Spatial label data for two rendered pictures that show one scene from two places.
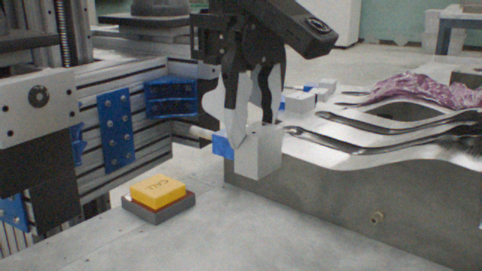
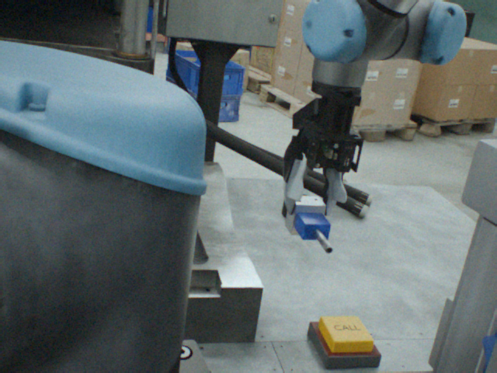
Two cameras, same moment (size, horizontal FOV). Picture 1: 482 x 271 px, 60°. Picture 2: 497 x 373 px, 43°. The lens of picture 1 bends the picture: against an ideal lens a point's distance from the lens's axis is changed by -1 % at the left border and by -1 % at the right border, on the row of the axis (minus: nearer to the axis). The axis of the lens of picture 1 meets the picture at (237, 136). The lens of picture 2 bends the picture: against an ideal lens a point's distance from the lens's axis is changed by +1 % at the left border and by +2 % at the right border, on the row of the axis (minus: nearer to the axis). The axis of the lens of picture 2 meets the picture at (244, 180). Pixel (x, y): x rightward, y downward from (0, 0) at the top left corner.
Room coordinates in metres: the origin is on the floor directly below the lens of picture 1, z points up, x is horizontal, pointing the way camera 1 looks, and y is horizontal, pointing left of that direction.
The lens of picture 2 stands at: (1.28, 0.40, 1.32)
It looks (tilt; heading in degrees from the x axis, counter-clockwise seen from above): 21 degrees down; 214
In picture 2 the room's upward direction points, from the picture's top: 8 degrees clockwise
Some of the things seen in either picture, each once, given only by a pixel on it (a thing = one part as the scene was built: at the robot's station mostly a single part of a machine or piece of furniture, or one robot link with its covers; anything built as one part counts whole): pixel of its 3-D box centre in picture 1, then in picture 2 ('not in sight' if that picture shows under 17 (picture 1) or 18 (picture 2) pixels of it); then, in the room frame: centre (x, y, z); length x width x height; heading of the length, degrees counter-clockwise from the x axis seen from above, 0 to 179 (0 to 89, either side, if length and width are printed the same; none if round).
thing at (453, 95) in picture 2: not in sight; (422, 76); (-4.34, -1.63, 0.37); 1.20 x 0.82 x 0.74; 70
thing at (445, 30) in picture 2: not in sight; (407, 28); (0.53, 0.09, 1.25); 0.11 x 0.11 x 0.08; 81
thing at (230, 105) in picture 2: not in sight; (201, 98); (-2.46, -2.67, 0.11); 0.61 x 0.43 x 0.22; 68
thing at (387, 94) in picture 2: not in sight; (342, 64); (-3.39, -1.97, 0.47); 1.22 x 0.80 x 0.94; 66
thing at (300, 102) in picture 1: (279, 104); not in sight; (0.81, -0.08, 0.89); 0.13 x 0.05 x 0.05; 50
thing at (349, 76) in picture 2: not in sight; (341, 71); (0.49, -0.01, 1.17); 0.08 x 0.08 x 0.05
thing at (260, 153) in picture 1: (228, 141); (314, 229); (0.51, 0.01, 0.93); 0.13 x 0.05 x 0.05; 50
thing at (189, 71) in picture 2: not in sight; (204, 72); (-2.46, -2.67, 0.32); 0.60 x 0.41 x 0.22; 68
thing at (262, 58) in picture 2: not in sight; (283, 51); (-4.00, -2.97, 0.34); 0.63 x 0.45 x 0.40; 62
